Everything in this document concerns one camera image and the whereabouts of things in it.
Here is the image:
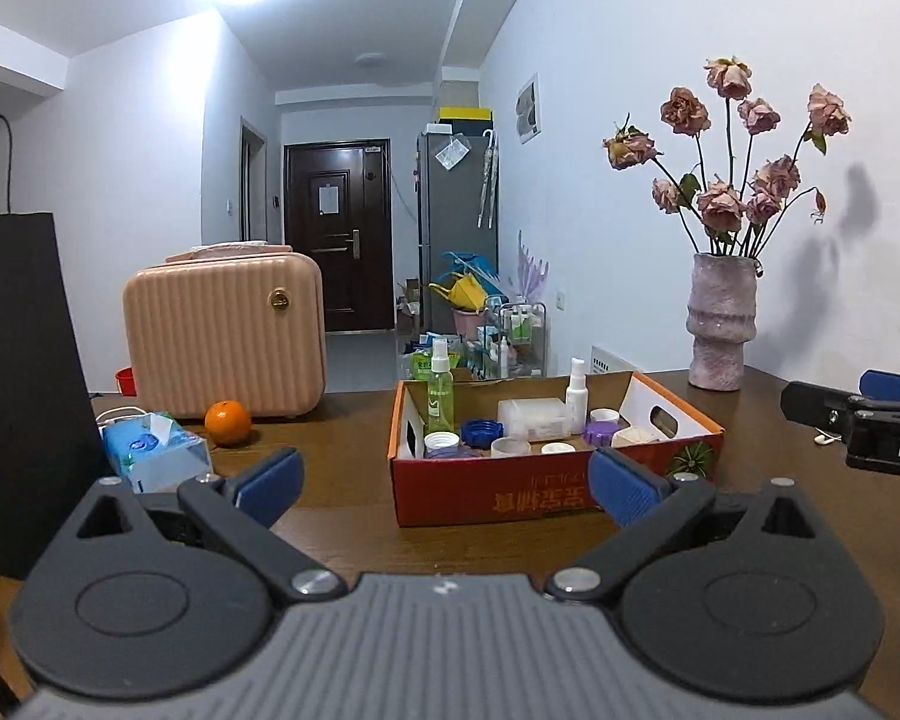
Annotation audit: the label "metal storage cart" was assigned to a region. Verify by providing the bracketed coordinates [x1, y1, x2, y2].
[476, 301, 547, 380]

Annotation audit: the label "white spray bottle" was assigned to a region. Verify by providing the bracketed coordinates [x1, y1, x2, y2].
[565, 358, 590, 436]

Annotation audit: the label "open cartons by door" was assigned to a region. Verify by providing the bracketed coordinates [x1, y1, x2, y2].
[395, 279, 422, 335]

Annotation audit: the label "clear plastic case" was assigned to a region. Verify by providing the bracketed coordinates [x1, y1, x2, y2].
[497, 397, 571, 442]

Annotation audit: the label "grey side door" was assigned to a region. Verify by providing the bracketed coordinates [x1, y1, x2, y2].
[240, 116, 269, 245]

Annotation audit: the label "green spray bottle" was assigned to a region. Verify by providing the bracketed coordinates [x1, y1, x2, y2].
[426, 340, 457, 436]

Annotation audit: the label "grey refrigerator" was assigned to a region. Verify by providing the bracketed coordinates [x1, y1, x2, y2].
[418, 129, 498, 335]

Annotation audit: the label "yellow and black box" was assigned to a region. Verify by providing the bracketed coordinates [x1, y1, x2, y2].
[437, 106, 494, 132]

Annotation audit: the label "white flat panel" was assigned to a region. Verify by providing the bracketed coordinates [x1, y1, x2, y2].
[591, 345, 638, 376]

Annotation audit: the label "black paper bag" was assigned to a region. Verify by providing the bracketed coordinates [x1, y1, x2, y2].
[0, 111, 106, 582]

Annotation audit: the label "purple jar with white lid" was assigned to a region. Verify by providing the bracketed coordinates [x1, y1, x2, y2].
[583, 409, 620, 447]

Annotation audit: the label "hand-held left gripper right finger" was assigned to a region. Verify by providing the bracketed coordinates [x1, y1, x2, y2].
[546, 446, 841, 605]

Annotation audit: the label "purple wall decoration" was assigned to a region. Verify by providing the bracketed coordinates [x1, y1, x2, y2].
[515, 231, 551, 308]

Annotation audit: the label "dark brown entrance door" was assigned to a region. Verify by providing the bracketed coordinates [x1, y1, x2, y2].
[283, 139, 392, 333]

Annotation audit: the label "blue tissue pack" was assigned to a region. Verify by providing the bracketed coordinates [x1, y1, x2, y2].
[99, 411, 215, 494]

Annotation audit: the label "blue folding rack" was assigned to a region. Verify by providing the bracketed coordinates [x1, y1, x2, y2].
[439, 250, 500, 293]

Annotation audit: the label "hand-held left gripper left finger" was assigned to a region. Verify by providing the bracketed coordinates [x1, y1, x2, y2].
[45, 446, 348, 605]

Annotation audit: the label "hanging white umbrella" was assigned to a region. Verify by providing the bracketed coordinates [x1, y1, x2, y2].
[476, 129, 500, 230]

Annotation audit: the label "pink ribbed suitcase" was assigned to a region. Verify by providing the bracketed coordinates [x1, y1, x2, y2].
[122, 240, 327, 421]

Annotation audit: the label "dried pink rose bouquet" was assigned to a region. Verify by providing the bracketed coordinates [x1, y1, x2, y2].
[602, 56, 852, 260]

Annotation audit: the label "wall poster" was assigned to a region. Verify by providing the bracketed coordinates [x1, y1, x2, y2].
[515, 73, 542, 146]

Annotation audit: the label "pink textured vase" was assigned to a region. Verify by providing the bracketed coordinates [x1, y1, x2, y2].
[685, 253, 764, 392]

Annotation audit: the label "orange fruit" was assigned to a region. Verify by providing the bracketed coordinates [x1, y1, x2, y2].
[204, 399, 252, 449]

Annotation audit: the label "blue ridged lid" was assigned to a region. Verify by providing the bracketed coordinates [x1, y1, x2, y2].
[461, 418, 505, 451]

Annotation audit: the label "orange cardboard box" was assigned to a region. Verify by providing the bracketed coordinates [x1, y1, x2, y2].
[387, 371, 725, 528]

